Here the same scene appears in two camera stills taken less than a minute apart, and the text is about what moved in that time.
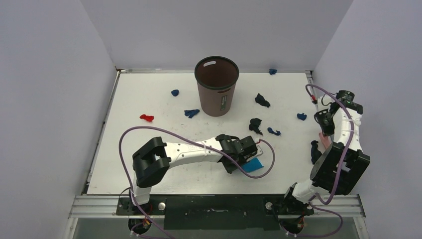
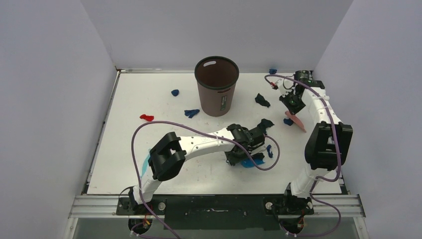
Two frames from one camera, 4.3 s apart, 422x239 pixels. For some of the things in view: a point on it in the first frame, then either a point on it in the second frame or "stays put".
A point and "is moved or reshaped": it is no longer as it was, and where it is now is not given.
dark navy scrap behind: (260, 99) stays put
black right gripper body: (316, 151) to (293, 104)
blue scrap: (301, 116) to (288, 121)
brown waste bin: (216, 77) stays put
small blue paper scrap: (270, 130) is moved or reshaped
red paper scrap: (149, 118) stays put
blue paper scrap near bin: (191, 113) stays put
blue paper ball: (175, 92) stays put
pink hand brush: (326, 140) is moved or reshaped
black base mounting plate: (259, 212) stays put
